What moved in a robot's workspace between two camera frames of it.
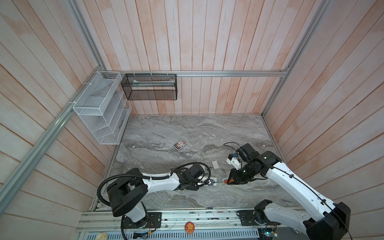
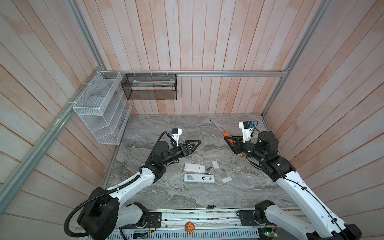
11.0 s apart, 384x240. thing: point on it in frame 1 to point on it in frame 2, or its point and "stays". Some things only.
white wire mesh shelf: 104,107 stays
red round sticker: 189,227 stays
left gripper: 192,188 to 189,150
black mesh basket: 150,86 stays
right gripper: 233,175 to 237,144
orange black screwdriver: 225,181 to 224,133
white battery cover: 215,165 stays
